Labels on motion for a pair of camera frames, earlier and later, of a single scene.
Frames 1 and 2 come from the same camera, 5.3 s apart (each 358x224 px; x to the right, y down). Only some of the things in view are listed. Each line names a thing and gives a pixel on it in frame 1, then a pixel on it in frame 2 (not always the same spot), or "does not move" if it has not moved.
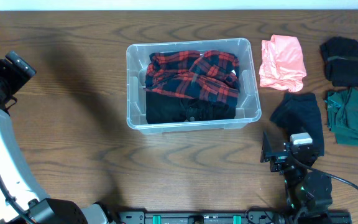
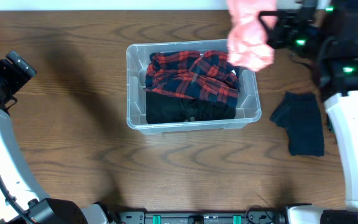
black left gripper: [18, 64] does not move
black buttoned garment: [163, 109] does not move
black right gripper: [280, 157] → [281, 35]
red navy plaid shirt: [194, 73] does not move
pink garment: [282, 66] → [247, 46]
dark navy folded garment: [299, 112] does not move
